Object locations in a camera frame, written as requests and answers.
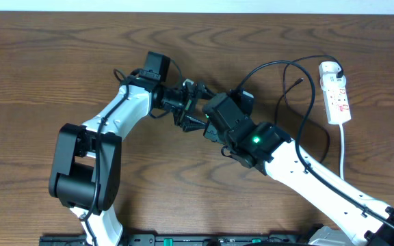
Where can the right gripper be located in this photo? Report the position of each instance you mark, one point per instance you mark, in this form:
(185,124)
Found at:
(209,126)

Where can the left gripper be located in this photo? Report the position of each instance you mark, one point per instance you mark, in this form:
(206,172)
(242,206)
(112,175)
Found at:
(188,103)

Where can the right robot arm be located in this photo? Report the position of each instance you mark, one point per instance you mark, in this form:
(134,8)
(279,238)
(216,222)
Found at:
(363,219)

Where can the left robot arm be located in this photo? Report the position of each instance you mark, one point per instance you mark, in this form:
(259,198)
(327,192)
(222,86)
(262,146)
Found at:
(85,174)

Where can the white power strip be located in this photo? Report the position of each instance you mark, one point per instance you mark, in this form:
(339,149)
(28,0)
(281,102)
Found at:
(334,91)

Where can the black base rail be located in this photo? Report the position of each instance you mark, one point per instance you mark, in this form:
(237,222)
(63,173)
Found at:
(317,235)

